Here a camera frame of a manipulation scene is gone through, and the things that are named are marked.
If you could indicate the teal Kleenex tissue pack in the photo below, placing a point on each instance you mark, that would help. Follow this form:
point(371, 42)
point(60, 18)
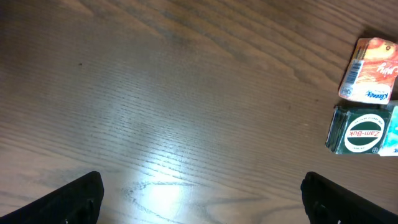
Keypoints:
point(389, 145)

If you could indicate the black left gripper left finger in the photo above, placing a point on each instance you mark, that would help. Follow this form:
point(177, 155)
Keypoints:
point(77, 202)

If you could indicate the orange Kleenex tissue pack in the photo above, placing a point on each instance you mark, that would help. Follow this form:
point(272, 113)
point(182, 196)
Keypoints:
point(371, 72)

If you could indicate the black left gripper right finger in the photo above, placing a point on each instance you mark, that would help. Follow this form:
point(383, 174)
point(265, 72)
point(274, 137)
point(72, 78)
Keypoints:
point(327, 202)

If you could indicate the green Zam-Buk box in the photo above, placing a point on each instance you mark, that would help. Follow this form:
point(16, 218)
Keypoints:
point(357, 130)

